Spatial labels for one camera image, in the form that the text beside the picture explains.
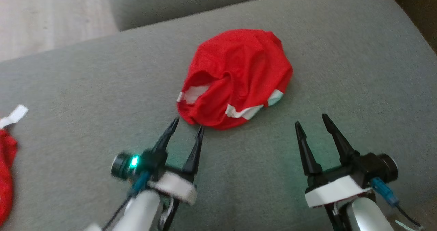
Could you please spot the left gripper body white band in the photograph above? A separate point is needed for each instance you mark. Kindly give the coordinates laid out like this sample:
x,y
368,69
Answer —
x,y
174,186

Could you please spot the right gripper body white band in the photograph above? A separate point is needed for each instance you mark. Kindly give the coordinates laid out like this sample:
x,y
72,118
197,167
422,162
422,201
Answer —
x,y
334,190

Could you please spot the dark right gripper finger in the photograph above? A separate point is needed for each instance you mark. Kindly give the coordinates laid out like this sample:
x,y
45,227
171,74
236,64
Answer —
x,y
309,159
343,149

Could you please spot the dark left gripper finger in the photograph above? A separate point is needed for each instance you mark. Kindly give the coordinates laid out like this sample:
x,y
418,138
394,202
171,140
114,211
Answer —
x,y
165,140
194,155

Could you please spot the red garment with white sleeves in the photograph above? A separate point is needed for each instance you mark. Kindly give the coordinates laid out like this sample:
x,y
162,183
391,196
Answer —
x,y
239,63

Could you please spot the red garment with white strip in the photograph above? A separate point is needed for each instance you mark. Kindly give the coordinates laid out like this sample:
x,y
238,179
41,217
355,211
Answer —
x,y
5,173

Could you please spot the large grey sofa seat cushion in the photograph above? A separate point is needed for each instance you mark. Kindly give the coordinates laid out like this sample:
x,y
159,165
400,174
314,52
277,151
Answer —
x,y
102,87

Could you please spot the small grey sofa cushion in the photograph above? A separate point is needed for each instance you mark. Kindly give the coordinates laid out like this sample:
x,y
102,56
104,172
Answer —
x,y
170,2

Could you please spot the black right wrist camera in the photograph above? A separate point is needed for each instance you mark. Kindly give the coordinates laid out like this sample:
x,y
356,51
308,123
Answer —
x,y
385,167

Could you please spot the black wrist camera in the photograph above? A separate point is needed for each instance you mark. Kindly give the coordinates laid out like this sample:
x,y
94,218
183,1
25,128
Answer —
x,y
121,166
385,167

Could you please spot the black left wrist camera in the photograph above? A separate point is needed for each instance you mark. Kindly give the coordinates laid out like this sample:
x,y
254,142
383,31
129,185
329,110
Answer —
x,y
121,166

